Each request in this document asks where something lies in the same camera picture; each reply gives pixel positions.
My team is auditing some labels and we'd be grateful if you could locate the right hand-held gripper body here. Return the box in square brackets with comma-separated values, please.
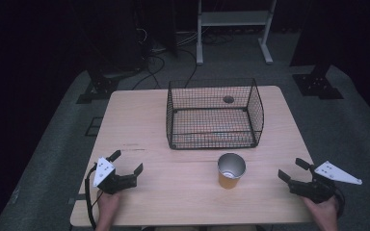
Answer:
[288, 160, 363, 205]

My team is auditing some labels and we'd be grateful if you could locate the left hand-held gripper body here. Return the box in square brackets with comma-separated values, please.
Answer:
[92, 156, 139, 195]

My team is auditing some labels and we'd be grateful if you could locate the person's right hand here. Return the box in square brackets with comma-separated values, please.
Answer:
[301, 195, 339, 222]

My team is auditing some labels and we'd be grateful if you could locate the person's left hand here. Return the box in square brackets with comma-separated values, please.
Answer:
[96, 191, 122, 222]

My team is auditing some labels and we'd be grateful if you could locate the orange paper cup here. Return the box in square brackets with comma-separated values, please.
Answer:
[217, 152, 248, 191]

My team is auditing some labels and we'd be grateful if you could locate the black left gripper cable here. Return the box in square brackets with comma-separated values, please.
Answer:
[84, 163, 102, 230]

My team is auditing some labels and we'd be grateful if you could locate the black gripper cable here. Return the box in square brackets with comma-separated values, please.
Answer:
[84, 163, 102, 230]
[333, 187, 347, 219]

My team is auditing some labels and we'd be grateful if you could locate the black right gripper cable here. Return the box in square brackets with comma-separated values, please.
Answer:
[333, 187, 347, 219]

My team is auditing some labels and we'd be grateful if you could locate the black stand base plate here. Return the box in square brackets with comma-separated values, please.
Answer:
[291, 63, 345, 101]
[75, 67, 120, 105]

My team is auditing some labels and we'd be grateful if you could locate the black wire mesh basket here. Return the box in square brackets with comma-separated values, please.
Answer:
[166, 77, 265, 151]

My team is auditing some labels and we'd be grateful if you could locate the black floor cable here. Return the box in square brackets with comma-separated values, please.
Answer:
[131, 53, 167, 91]
[175, 47, 199, 90]

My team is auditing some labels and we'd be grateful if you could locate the white metal desk frame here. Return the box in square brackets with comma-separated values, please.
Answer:
[196, 0, 278, 66]

